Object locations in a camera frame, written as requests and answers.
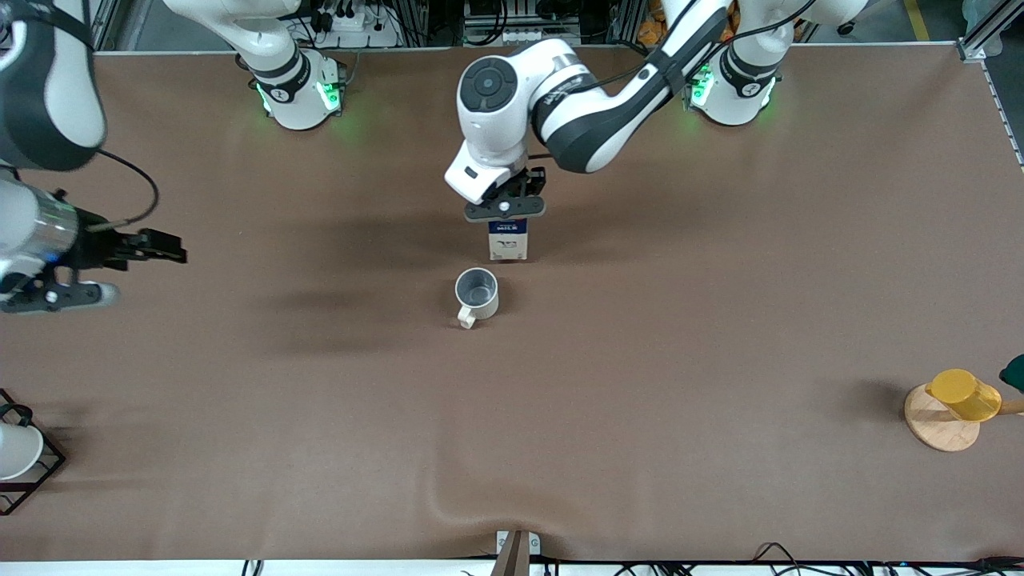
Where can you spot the aluminium frame profile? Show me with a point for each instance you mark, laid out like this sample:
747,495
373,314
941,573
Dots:
988,32
108,24

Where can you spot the dark green cup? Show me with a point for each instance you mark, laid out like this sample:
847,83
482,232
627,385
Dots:
1014,374

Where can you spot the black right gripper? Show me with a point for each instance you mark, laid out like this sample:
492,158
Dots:
98,246

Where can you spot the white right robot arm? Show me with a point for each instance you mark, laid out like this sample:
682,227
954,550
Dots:
290,90

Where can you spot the yellow plastic cup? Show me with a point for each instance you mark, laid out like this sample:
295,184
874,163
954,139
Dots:
966,396

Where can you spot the white cup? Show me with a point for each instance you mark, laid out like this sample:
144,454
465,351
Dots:
16,452

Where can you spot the blue white milk carton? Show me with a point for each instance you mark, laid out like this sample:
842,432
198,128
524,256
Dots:
508,240

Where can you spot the brown table cover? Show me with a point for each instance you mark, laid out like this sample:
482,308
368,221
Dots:
512,400

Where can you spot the long white power strip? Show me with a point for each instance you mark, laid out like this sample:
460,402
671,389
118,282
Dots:
524,36

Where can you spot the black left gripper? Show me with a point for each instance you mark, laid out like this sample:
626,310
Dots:
531,181

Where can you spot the wooden mug stand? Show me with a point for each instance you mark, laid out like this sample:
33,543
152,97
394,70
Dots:
940,428

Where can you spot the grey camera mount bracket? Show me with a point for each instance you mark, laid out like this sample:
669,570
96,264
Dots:
518,544

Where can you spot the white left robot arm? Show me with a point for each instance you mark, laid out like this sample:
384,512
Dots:
512,96

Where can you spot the white power strip with plugs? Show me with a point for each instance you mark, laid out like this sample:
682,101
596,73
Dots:
360,28

